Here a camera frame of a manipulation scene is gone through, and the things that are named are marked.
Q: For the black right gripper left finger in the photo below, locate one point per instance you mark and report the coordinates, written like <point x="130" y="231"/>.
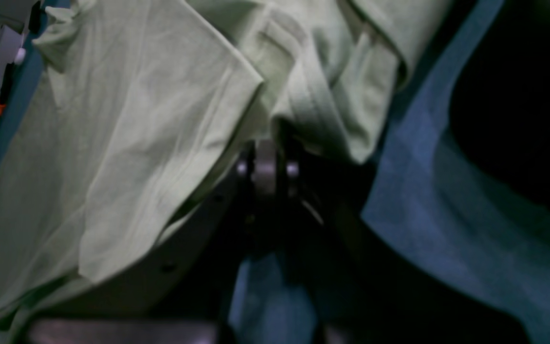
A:
<point x="177" y="294"/>

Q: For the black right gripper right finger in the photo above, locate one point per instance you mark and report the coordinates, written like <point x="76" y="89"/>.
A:
<point x="363" y="291"/>

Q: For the light green T-shirt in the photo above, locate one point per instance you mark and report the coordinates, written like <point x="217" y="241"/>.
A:
<point x="143" y="105"/>

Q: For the blue table cloth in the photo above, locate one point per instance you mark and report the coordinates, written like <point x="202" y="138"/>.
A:
<point x="428" y="201"/>

